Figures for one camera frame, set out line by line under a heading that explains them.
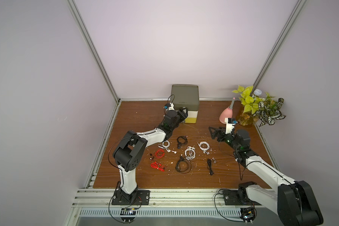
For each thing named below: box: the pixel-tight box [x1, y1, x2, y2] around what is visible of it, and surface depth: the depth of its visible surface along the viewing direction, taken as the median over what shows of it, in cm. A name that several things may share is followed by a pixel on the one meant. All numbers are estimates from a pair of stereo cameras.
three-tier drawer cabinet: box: [169, 84, 200, 124], surface depth 97 cm
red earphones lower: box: [150, 161, 169, 172], surface depth 85 cm
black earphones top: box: [176, 135, 189, 149], surface depth 97 cm
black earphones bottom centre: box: [175, 155, 192, 174], surface depth 86 cm
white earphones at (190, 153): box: [184, 145, 196, 163], surface depth 91 cm
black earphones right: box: [206, 157, 217, 176], surface depth 86 cm
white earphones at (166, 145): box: [157, 140, 178, 154], surface depth 94 cm
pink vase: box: [219, 97, 236, 124], surface depth 100 cm
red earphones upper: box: [149, 148, 165, 161], surface depth 90 cm
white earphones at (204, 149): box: [196, 141, 210, 155], surface depth 94 cm
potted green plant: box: [232, 85, 287, 128], surface depth 87 cm
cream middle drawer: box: [187, 110, 199, 118], surface depth 99 cm
